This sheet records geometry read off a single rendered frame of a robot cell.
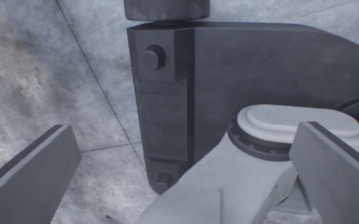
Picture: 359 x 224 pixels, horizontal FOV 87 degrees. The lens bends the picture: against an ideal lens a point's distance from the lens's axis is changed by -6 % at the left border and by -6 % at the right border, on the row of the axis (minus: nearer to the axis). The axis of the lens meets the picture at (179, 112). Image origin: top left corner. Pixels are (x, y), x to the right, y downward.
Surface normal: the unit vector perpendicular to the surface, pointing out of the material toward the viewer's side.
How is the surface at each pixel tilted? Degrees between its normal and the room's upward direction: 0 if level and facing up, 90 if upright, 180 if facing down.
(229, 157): 90
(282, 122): 90
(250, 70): 0
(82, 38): 0
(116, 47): 0
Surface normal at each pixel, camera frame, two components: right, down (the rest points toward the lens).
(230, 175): -0.03, -0.87
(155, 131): -0.22, 0.48
